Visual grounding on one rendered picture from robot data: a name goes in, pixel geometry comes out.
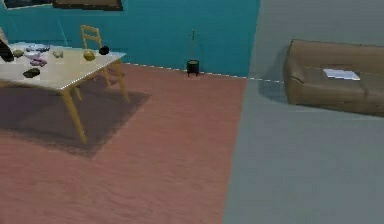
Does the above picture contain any dark framed picture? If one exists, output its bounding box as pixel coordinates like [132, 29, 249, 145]
[3, 0, 54, 10]

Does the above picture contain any brown framed picture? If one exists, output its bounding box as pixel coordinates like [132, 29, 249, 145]
[52, 0, 124, 12]

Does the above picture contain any tall black object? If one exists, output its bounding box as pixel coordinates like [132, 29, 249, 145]
[0, 39, 15, 63]

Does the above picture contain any white table with yellow legs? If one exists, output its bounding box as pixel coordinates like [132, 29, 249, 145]
[0, 41, 131, 144]

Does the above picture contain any black plant pot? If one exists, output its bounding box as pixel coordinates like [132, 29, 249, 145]
[186, 29, 201, 78]

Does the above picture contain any white paper sheet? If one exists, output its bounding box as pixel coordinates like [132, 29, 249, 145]
[322, 68, 361, 82]

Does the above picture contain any pink flat object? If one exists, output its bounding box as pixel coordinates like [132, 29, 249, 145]
[29, 57, 48, 68]

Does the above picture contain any brown sofa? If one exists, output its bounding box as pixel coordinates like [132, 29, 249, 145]
[283, 38, 384, 118]

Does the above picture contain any dark flat object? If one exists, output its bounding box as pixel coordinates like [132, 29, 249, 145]
[22, 67, 41, 79]

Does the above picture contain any yellow wooden chair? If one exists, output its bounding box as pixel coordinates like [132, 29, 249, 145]
[80, 24, 112, 88]

